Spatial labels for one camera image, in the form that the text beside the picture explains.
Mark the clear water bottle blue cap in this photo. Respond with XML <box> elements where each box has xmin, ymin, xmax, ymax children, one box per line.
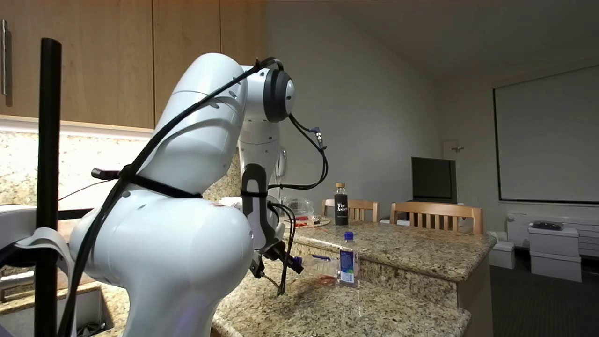
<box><xmin>287</xmin><ymin>271</ymin><xmax>342</xmax><ymax>292</ymax></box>
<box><xmin>336</xmin><ymin>230</ymin><xmax>360</xmax><ymax>288</ymax></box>

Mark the black vertical pole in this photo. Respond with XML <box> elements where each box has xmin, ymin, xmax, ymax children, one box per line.
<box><xmin>33</xmin><ymin>35</ymin><xmax>63</xmax><ymax>337</ymax></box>

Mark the white wall projection screen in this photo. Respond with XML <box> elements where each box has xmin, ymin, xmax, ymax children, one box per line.
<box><xmin>490</xmin><ymin>64</ymin><xmax>599</xmax><ymax>206</ymax></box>

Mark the dark sauce bottle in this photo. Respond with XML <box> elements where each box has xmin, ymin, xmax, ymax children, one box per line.
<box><xmin>332</xmin><ymin>181</ymin><xmax>349</xmax><ymax>226</ymax></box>

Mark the white printer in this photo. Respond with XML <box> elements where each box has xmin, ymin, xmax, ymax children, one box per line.
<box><xmin>527</xmin><ymin>221</ymin><xmax>583</xmax><ymax>284</ymax></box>

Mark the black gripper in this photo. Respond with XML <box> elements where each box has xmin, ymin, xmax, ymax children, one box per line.
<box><xmin>259</xmin><ymin>238</ymin><xmax>306</xmax><ymax>277</ymax></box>

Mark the wooden slat-back chair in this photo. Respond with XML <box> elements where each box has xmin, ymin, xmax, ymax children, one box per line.
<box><xmin>388</xmin><ymin>200</ymin><xmax>484</xmax><ymax>236</ymax></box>
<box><xmin>321</xmin><ymin>196</ymin><xmax>381</xmax><ymax>225</ymax></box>

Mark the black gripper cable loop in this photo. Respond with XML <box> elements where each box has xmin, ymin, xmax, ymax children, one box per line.
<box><xmin>267</xmin><ymin>112</ymin><xmax>330</xmax><ymax>193</ymax></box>

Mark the black television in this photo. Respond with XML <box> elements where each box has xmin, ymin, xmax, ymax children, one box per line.
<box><xmin>409</xmin><ymin>155</ymin><xmax>458</xmax><ymax>204</ymax></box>

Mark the clear plastic container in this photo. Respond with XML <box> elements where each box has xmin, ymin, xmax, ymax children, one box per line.
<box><xmin>285</xmin><ymin>196</ymin><xmax>315</xmax><ymax>228</ymax></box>

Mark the black cable strapped along arm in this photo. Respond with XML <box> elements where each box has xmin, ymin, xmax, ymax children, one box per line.
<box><xmin>55</xmin><ymin>56</ymin><xmax>282</xmax><ymax>337</ymax></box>

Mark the grey strap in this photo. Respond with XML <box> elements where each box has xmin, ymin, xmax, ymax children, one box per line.
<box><xmin>0</xmin><ymin>225</ymin><xmax>80</xmax><ymax>296</ymax></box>

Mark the small white box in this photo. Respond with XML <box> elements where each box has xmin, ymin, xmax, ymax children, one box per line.
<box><xmin>486</xmin><ymin>230</ymin><xmax>516</xmax><ymax>271</ymax></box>

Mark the silver cabinet handle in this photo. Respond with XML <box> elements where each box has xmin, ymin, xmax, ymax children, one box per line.
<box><xmin>0</xmin><ymin>17</ymin><xmax>12</xmax><ymax>108</ymax></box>

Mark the wooden wall cabinet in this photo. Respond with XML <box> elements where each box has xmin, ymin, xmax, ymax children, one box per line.
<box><xmin>0</xmin><ymin>0</ymin><xmax>267</xmax><ymax>131</ymax></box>

